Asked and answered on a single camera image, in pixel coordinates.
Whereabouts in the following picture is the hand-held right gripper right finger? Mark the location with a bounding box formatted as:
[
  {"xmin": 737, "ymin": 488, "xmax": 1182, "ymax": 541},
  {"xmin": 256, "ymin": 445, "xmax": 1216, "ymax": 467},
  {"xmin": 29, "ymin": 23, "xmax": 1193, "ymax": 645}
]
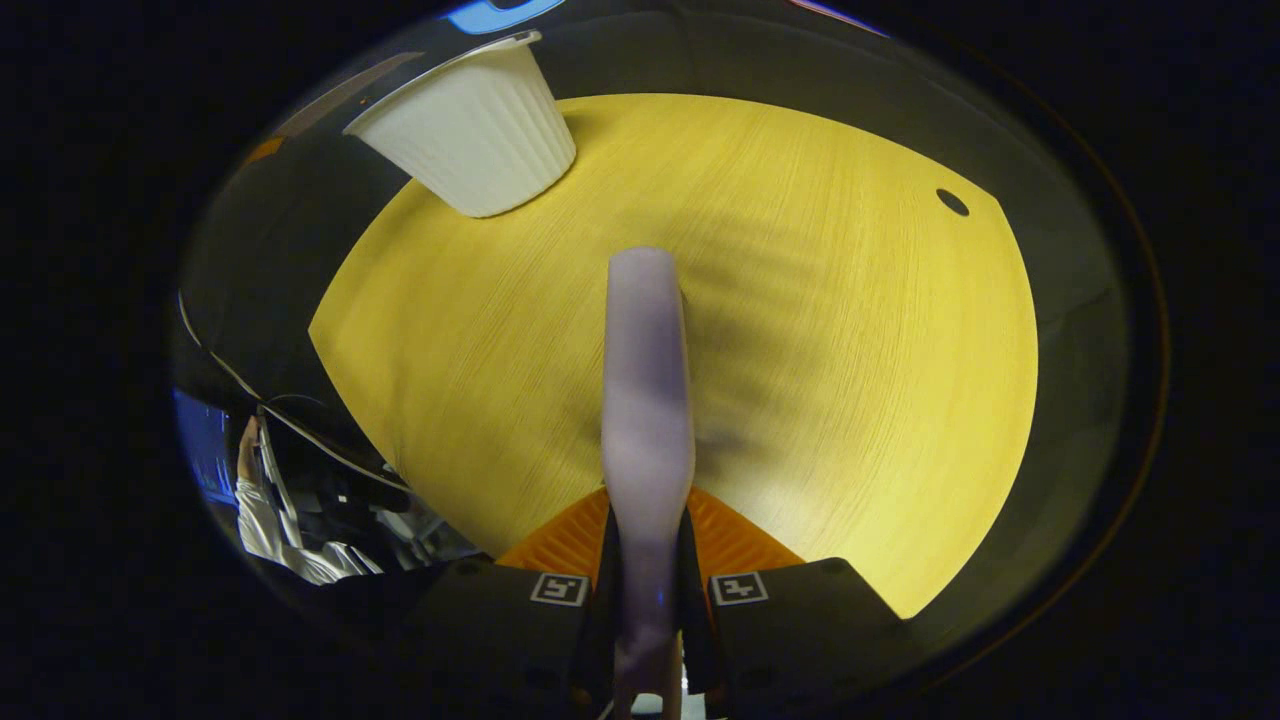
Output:
[{"xmin": 675, "ymin": 487, "xmax": 916, "ymax": 719}]

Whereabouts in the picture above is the white ribbed garbage bin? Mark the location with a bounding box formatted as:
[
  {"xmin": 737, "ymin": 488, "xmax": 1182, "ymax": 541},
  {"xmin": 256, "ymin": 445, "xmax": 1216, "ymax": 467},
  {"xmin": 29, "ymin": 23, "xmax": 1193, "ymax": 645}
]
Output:
[{"xmin": 343, "ymin": 30, "xmax": 578, "ymax": 219}]

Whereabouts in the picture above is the blue object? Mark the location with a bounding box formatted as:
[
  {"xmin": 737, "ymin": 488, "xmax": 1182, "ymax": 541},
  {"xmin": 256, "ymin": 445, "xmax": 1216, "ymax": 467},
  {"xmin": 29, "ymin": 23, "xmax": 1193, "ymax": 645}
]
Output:
[{"xmin": 174, "ymin": 388, "xmax": 238, "ymax": 503}]

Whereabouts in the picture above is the small pink broom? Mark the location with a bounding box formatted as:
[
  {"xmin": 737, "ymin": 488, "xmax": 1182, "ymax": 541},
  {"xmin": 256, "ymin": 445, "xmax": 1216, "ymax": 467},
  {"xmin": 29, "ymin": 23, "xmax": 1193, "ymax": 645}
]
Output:
[{"xmin": 600, "ymin": 247, "xmax": 697, "ymax": 720}]

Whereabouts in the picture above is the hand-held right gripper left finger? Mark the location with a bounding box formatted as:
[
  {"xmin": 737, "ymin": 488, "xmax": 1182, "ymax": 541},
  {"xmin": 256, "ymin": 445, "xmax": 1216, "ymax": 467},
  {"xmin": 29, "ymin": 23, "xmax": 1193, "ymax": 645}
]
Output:
[{"xmin": 400, "ymin": 487, "xmax": 626, "ymax": 719}]

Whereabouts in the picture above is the white cable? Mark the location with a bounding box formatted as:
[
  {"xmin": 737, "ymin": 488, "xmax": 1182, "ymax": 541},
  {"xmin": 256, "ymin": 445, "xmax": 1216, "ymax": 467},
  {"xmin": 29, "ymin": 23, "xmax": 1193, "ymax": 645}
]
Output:
[{"xmin": 178, "ymin": 290, "xmax": 411, "ymax": 491}]

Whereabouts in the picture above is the person's white clothing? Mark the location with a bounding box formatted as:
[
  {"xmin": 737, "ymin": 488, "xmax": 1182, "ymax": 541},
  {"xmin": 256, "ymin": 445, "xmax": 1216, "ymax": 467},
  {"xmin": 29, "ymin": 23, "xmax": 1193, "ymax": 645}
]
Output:
[{"xmin": 235, "ymin": 415, "xmax": 386, "ymax": 587}]

